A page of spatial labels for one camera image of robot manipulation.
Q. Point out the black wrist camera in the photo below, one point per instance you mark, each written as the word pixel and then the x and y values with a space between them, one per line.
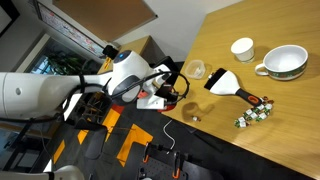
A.
pixel 169 70

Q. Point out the green white wrapped candy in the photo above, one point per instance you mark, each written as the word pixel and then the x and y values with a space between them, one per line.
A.
pixel 248 112
pixel 196 118
pixel 240 119
pixel 268 106
pixel 260 107
pixel 242 124
pixel 263 116
pixel 254 115

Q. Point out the clear plastic container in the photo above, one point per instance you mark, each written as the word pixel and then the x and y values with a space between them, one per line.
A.
pixel 191 66

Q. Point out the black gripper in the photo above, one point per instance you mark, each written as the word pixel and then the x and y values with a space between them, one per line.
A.
pixel 164 91

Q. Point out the orange black spring clamp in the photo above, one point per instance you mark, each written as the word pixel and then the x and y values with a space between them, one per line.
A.
pixel 145 154
pixel 176 166

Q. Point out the white mug with green band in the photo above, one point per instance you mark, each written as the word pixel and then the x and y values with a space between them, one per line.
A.
pixel 283 61

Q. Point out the black chair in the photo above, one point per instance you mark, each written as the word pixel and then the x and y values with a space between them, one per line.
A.
pixel 95 133

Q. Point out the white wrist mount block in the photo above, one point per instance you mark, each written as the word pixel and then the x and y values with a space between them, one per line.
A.
pixel 150 102

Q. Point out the dark perforated board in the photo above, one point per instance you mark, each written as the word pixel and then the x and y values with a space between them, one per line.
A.
pixel 160 170

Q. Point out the brown cork board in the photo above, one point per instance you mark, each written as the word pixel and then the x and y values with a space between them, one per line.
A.
pixel 103 16

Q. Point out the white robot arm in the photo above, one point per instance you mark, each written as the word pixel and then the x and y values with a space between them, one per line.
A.
pixel 40 93

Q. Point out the green potted plant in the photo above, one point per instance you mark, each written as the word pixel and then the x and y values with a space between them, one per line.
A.
pixel 65 63

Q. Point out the white rounded machine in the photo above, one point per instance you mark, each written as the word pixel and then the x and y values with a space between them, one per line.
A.
pixel 63 173

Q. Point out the wall poster strip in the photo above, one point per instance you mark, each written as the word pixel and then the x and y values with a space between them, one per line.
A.
pixel 71 30

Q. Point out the white paper cup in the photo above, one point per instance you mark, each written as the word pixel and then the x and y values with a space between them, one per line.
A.
pixel 243 49

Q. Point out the small black box camera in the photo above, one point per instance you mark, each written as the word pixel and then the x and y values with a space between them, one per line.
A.
pixel 110 52

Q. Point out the black stand frame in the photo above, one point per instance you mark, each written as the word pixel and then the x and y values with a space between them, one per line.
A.
pixel 16 143

